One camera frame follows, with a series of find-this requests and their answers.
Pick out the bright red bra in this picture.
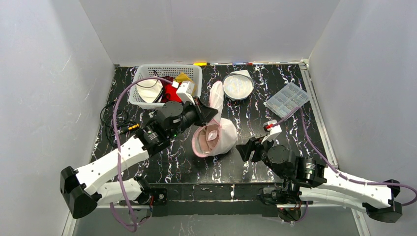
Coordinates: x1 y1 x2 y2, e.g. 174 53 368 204
161 84 182 103

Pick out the white pink-trim laundry bag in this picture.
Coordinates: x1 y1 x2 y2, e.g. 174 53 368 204
191 81 237 158

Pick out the black bra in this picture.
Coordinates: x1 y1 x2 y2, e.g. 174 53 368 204
136 79 164 103

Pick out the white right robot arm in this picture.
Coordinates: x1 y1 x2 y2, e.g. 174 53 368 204
237 138 403 223

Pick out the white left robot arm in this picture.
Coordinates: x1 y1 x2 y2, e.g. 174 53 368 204
60 97 218 219

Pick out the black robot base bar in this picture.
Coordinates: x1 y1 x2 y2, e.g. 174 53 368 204
119 184 302 222

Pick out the beige pink bra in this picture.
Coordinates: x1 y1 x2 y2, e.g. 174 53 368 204
194 124 220 157

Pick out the yellow bra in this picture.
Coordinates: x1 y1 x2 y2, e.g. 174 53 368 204
174 72 196 95

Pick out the white plastic basket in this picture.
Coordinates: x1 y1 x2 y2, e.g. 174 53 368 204
128 64 203 110

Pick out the clear plastic parts box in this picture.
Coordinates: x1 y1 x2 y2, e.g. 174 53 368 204
264 82 309 118

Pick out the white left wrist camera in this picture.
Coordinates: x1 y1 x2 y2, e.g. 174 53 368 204
170 81 195 105

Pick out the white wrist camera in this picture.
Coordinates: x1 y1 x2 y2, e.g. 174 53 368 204
261 119 282 144
170 81 195 105

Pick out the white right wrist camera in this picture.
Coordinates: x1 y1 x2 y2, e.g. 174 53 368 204
261 119 282 144

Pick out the black coiled cable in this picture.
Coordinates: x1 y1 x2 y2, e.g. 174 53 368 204
99 101 141 150

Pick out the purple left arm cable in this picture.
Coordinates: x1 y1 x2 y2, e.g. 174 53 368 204
109 77 178 233

